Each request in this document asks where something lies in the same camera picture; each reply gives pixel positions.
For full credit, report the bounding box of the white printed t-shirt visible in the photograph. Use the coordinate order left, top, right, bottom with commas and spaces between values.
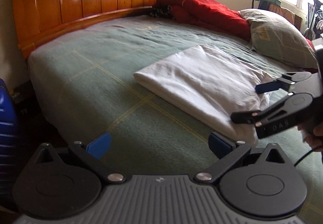
133, 44, 275, 146

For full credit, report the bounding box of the red quilt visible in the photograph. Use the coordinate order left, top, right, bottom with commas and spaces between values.
154, 0, 316, 50

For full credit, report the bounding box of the grey green pillow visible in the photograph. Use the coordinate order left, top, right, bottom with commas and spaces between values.
238, 9, 318, 68

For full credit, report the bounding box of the black white patterned cloth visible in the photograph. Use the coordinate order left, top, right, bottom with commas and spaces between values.
149, 5, 174, 18

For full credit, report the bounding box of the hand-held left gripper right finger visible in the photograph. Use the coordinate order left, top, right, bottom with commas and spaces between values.
194, 132, 286, 185

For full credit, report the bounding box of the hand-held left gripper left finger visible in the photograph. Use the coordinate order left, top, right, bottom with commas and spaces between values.
35, 132, 125, 184

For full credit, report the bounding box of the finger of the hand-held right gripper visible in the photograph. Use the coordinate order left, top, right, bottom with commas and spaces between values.
255, 72, 319, 95
231, 93, 315, 126

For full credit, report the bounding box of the dark box under bed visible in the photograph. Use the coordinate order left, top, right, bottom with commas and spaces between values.
10, 80, 41, 116

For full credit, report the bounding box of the blue ribbed suitcase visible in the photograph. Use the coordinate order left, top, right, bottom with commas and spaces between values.
0, 78, 19, 189

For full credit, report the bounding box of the person's right hand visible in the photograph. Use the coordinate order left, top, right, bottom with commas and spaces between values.
297, 123, 323, 153

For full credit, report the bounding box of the metal clothes rack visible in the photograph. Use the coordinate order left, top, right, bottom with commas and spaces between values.
304, 0, 323, 40

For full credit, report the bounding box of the orange cloth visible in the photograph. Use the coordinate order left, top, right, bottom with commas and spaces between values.
267, 4, 302, 29

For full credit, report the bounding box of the black cable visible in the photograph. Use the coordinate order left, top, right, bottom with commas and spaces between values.
293, 147, 320, 167

